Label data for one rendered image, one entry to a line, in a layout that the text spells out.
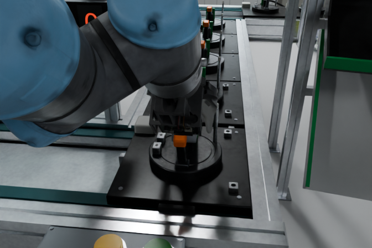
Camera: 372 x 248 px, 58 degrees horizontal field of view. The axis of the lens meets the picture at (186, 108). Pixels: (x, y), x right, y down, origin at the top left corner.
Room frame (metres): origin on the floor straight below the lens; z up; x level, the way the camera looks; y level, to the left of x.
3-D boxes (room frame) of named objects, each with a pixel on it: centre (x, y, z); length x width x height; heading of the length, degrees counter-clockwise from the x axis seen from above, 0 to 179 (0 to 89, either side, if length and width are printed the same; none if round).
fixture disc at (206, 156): (0.53, 0.00, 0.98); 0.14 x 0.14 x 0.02
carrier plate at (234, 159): (0.53, 0.00, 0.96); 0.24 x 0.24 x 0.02; 84
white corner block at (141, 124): (0.64, 0.09, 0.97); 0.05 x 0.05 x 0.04; 84
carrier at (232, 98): (0.78, -0.03, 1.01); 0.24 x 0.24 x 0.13; 84
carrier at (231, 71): (1.03, -0.05, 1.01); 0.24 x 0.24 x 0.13; 84
